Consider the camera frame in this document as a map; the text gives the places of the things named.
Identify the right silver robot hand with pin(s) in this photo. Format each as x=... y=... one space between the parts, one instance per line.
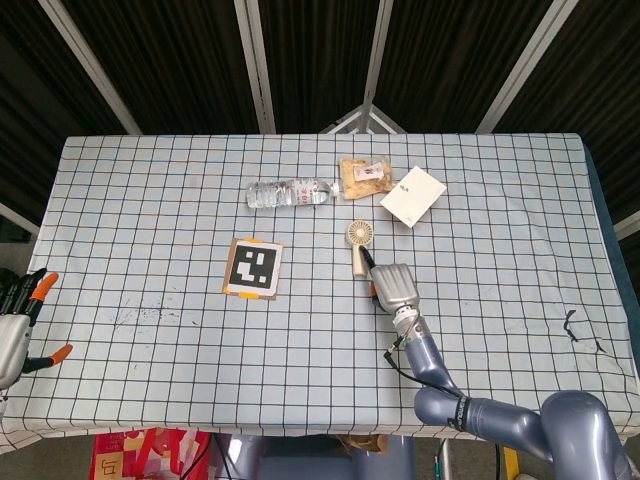
x=392 y=290

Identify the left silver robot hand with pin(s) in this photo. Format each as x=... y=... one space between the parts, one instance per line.
x=10 y=335

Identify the cream handheld fan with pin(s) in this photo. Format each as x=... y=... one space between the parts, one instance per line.
x=358 y=245

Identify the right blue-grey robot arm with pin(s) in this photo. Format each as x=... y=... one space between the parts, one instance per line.
x=500 y=415

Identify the white card box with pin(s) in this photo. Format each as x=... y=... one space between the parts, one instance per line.
x=413 y=196

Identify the clear bag of snacks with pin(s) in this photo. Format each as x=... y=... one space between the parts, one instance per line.
x=363 y=176

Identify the clear plastic water bottle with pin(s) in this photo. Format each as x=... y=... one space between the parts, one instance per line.
x=290 y=193

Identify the black white marker board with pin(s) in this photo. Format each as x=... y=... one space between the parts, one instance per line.
x=252 y=269

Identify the red patterned bag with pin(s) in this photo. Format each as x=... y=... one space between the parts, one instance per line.
x=145 y=452

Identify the checked light blue tablecloth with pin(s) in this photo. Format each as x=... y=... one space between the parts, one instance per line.
x=200 y=350

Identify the white metal frame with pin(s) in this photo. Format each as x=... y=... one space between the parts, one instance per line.
x=260 y=65

